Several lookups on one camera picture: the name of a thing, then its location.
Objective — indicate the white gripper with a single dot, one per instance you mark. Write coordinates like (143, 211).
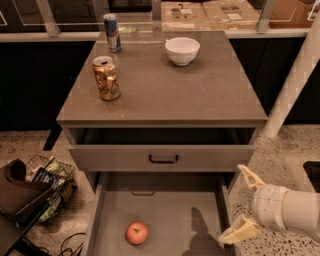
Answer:
(268, 206)

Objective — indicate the red apple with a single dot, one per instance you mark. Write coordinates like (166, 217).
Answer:
(136, 233)

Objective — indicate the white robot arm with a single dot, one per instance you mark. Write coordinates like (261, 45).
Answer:
(301, 213)

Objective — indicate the grey middle drawer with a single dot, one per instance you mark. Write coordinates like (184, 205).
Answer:
(184, 213)

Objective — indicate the grey drawer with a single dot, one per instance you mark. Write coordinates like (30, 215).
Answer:
(162, 149)
(184, 213)

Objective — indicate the grey drawer cabinet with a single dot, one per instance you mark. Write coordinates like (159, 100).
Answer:
(213, 91)

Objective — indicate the grey top drawer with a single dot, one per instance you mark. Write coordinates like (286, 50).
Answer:
(162, 149)

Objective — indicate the white diagonal pole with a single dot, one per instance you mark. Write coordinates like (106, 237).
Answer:
(301, 70)

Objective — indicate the white ceramic bowl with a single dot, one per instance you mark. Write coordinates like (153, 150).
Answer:
(182, 50)

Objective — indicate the cardboard box right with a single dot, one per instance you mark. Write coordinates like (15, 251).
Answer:
(231, 14)

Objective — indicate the orange cardboard box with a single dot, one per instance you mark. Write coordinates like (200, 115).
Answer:
(291, 14)

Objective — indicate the gold soda can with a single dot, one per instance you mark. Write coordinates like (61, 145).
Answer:
(106, 78)

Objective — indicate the cardboard box left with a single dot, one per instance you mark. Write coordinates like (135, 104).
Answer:
(184, 16)

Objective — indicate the brown chair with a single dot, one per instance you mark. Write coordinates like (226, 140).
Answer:
(21, 204)

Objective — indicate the blue energy drink can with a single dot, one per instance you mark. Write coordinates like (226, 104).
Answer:
(112, 32)

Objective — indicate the wire basket with snack bags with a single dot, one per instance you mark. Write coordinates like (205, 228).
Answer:
(59, 176)

